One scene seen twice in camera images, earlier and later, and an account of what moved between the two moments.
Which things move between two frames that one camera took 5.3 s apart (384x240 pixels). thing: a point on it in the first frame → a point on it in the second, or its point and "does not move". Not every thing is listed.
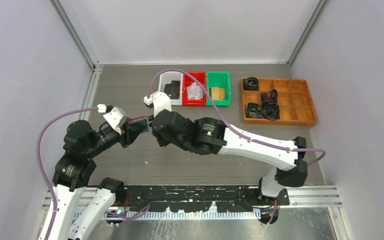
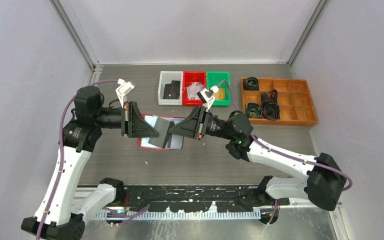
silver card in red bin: (193, 91) does not move
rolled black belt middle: (272, 95) does not move
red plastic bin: (188, 80) does not move
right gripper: (162, 141) → (195, 125)
